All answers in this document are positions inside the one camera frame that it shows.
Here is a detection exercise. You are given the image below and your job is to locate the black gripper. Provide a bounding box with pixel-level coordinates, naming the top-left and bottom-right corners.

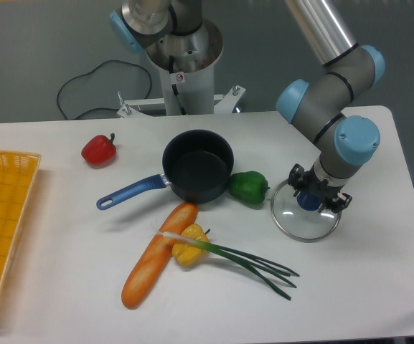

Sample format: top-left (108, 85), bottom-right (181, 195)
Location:
top-left (288, 164), bottom-right (352, 214)

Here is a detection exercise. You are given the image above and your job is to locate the glass lid blue knob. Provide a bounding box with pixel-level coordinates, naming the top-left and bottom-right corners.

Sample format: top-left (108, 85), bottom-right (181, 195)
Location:
top-left (270, 180), bottom-right (342, 242)

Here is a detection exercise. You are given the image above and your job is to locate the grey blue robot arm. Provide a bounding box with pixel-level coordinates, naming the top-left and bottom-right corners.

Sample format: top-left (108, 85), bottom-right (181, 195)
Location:
top-left (109, 1), bottom-right (385, 213)

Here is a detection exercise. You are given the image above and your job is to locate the green bell pepper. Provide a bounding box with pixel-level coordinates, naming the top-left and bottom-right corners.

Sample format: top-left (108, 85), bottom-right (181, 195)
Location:
top-left (227, 171), bottom-right (269, 206)

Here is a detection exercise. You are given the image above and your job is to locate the green spring onion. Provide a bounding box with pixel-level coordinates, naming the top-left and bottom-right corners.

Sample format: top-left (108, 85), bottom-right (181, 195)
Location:
top-left (157, 231), bottom-right (299, 301)

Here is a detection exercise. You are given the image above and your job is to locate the yellow bell pepper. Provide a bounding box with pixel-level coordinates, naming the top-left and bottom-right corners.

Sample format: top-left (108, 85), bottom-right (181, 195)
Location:
top-left (171, 224), bottom-right (210, 267)

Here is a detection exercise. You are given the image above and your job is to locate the orange baguette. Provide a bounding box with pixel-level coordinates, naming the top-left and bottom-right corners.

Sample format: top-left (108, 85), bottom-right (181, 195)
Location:
top-left (121, 203), bottom-right (198, 310)

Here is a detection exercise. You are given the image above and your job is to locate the red bell pepper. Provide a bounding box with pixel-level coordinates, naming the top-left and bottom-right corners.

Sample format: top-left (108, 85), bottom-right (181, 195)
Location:
top-left (81, 133), bottom-right (117, 167)

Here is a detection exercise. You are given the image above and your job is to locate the black saucepan blue handle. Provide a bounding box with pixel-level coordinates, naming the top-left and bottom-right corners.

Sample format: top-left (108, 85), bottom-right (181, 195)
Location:
top-left (96, 129), bottom-right (235, 211)

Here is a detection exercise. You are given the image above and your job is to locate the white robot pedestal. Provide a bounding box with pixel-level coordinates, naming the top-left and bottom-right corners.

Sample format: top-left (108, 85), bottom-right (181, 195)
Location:
top-left (116, 17), bottom-right (247, 118)

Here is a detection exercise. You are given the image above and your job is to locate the black cable on pedestal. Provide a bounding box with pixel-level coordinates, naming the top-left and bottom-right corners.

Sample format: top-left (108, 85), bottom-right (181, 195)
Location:
top-left (169, 55), bottom-right (188, 115)

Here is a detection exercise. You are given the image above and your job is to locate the black floor cable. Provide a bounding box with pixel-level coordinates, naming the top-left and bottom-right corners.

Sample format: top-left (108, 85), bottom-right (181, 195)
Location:
top-left (56, 59), bottom-right (153, 120)

